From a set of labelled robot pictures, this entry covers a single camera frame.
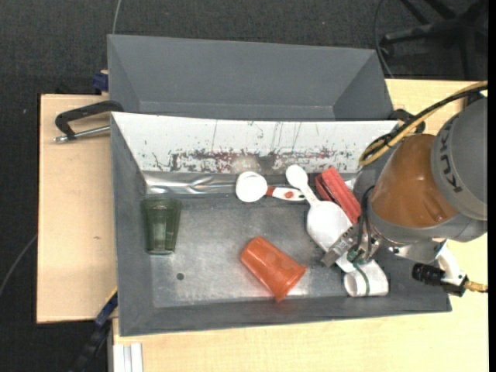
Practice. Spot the dark green plastic cup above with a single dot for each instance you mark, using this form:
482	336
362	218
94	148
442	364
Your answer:
160	225

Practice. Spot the red ridged flat block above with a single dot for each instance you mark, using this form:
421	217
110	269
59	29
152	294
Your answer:
338	192

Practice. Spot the orange plastic cup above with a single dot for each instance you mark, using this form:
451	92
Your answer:
271	266

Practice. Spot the white plastic scoop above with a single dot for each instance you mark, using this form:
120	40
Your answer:
325	221

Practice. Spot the black cylinder on white bracket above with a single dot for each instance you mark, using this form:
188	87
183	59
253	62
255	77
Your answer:
426	274

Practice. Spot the white plastic tube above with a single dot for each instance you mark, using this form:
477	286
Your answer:
374	281

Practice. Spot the grey metal bin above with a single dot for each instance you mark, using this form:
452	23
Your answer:
217	242

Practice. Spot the pale wood flat board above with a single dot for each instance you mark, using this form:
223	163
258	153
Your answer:
73	207

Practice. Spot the pale grey metal gripper finger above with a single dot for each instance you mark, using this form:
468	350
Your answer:
336	252

